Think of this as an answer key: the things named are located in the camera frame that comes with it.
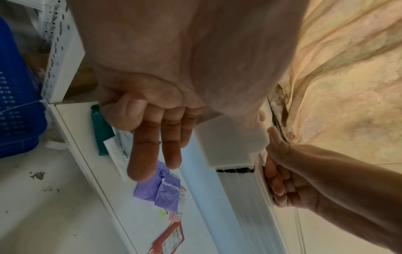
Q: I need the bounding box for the person's right hand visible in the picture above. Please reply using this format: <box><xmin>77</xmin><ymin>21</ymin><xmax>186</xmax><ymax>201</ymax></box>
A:
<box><xmin>263</xmin><ymin>126</ymin><xmax>334</xmax><ymax>210</ymax></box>

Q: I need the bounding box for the pink packet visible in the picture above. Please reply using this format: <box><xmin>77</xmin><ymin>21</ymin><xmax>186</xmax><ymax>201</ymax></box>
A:
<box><xmin>167</xmin><ymin>187</ymin><xmax>191</xmax><ymax>222</ymax></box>

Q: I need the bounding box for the person's left hand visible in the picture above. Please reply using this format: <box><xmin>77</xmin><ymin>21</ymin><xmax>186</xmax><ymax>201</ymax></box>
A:
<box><xmin>67</xmin><ymin>0</ymin><xmax>310</xmax><ymax>183</ymax></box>

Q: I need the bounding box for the red packet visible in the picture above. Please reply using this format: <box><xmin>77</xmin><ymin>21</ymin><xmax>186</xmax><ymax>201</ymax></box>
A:
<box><xmin>151</xmin><ymin>221</ymin><xmax>186</xmax><ymax>254</ymax></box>

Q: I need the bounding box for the green packet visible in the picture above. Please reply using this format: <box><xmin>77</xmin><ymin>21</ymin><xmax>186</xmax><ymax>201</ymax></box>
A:
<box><xmin>90</xmin><ymin>104</ymin><xmax>116</xmax><ymax>157</ymax></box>

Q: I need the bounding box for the person's right forearm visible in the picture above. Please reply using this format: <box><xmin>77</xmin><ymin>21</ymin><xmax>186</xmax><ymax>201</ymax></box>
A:
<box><xmin>314</xmin><ymin>145</ymin><xmax>402</xmax><ymax>254</ymax></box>

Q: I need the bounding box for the white metal shelf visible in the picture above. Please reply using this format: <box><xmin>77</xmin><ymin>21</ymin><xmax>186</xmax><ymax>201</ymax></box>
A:
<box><xmin>37</xmin><ymin>0</ymin><xmax>307</xmax><ymax>254</ymax></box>

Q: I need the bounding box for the yellow patterned curtain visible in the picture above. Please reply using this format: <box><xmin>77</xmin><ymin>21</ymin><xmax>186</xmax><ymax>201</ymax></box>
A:
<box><xmin>270</xmin><ymin>0</ymin><xmax>402</xmax><ymax>164</ymax></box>

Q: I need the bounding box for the blue plastic crate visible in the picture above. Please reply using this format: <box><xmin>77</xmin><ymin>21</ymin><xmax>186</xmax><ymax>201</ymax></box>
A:
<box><xmin>0</xmin><ymin>16</ymin><xmax>48</xmax><ymax>159</ymax></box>

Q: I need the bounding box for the purple packet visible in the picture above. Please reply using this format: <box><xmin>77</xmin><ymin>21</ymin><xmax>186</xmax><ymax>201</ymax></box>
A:
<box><xmin>154</xmin><ymin>173</ymin><xmax>182</xmax><ymax>213</ymax></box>
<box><xmin>133</xmin><ymin>161</ymin><xmax>167</xmax><ymax>202</ymax></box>

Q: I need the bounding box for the clear acrylic divider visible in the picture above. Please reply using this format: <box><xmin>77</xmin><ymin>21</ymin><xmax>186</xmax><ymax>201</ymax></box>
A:
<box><xmin>216</xmin><ymin>149</ymin><xmax>307</xmax><ymax>254</ymax></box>

